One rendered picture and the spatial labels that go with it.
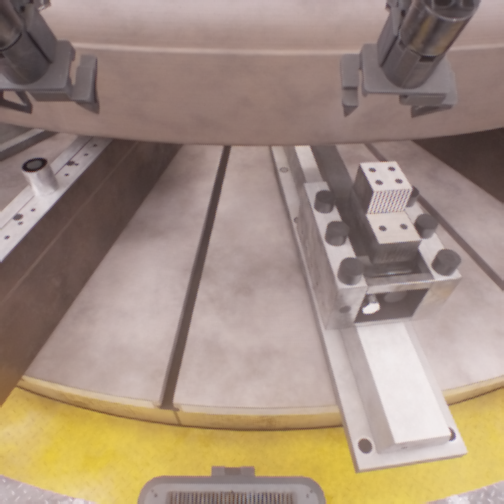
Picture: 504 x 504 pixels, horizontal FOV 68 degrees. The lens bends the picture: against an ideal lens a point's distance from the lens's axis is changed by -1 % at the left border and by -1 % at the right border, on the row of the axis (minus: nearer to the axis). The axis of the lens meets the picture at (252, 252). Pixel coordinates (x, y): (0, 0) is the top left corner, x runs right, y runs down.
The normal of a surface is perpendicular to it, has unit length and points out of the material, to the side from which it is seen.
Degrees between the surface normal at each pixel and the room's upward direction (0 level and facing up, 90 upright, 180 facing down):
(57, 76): 30
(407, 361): 0
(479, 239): 0
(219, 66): 90
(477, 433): 0
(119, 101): 90
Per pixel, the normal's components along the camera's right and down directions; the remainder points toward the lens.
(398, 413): 0.01, -0.65
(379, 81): 0.01, -0.19
